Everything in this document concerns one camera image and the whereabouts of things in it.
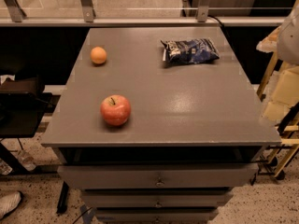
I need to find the red apple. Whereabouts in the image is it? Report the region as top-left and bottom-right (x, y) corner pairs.
(100, 94), (131, 126)

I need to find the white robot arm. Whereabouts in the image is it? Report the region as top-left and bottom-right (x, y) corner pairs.
(277, 7), (299, 65)

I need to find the grey drawer cabinet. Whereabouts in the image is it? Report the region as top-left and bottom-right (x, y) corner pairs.
(42, 27), (279, 224)

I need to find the orange fruit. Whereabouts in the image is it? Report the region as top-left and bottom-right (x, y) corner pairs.
(91, 47), (107, 64)

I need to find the blue chip bag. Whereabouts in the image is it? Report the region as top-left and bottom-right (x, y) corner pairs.
(161, 38), (220, 64)

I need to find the black chair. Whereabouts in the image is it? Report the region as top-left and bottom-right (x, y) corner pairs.
(0, 76), (54, 175)

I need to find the metal railing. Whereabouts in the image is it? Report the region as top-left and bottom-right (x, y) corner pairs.
(0, 0), (298, 27)

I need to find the white shoe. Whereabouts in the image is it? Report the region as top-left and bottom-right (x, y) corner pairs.
(0, 191), (22, 219)

